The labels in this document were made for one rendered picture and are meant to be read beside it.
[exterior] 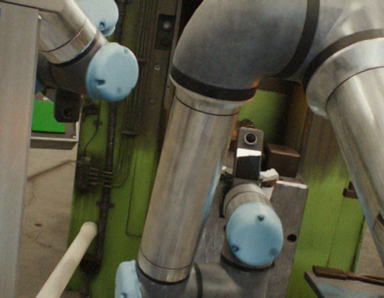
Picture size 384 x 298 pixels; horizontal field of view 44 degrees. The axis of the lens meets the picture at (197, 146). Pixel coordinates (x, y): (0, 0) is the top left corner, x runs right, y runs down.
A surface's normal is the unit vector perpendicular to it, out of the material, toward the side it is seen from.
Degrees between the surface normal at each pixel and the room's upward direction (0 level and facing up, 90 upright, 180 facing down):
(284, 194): 90
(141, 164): 90
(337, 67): 100
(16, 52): 90
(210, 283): 48
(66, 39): 111
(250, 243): 90
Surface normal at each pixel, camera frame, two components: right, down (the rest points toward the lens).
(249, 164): 0.06, -0.31
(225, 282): 0.33, -0.49
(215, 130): 0.33, 0.51
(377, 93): -0.33, -0.53
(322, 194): -0.01, 0.20
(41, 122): 0.44, -0.27
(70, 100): 0.40, 0.29
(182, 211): -0.02, 0.47
